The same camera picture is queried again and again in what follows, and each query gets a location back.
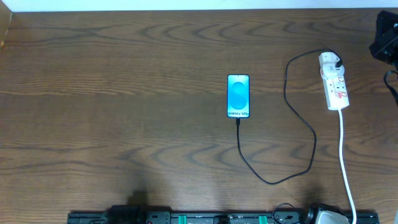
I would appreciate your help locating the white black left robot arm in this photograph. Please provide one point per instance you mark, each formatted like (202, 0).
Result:
(125, 214)

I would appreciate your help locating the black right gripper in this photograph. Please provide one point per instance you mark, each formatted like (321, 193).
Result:
(382, 42)

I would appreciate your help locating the blue Galaxy smartphone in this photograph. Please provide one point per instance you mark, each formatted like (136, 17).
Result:
(238, 96)

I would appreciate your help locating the white USB charger adapter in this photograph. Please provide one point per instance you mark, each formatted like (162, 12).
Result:
(331, 65)

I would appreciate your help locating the white power strip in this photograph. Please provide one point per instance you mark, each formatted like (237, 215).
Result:
(336, 93)

